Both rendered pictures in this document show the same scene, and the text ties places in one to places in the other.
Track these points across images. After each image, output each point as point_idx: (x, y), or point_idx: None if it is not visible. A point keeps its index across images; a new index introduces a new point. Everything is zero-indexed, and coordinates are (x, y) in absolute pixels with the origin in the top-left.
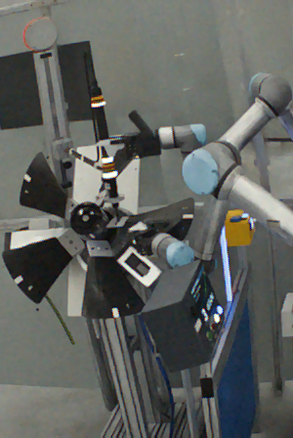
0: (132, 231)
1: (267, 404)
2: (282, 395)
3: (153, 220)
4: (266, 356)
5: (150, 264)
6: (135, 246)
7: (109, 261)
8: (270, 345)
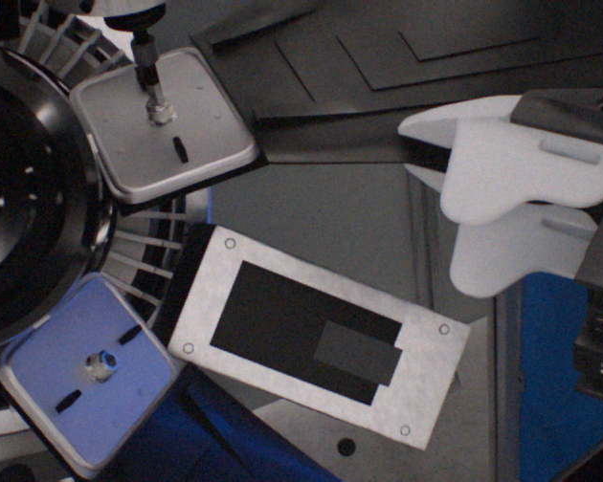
0: (591, 260)
1: (443, 434)
2: (463, 383)
3: (464, 50)
4: (389, 284)
5: (390, 303)
6: (588, 360)
7: (200, 424)
8: (399, 250)
